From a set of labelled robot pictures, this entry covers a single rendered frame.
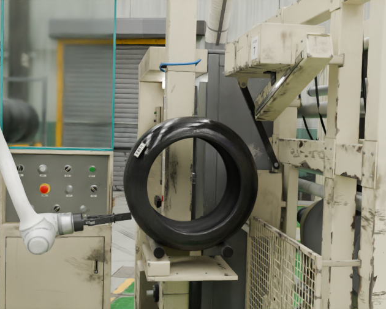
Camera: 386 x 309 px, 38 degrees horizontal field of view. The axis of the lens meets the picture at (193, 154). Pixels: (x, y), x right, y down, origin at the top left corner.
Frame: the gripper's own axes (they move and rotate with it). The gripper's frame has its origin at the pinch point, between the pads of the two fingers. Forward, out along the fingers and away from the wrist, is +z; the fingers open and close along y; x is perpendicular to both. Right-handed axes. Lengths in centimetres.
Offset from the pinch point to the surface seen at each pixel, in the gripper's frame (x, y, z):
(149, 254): 17.1, -0.8, 9.2
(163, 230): 5.7, -11.4, 15.2
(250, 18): -215, 859, 299
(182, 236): 8.8, -11.6, 22.8
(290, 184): -3, 18, 79
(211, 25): -87, 74, 60
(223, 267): 27.1, 1.0, 40.7
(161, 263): 18.4, -13.3, 13.0
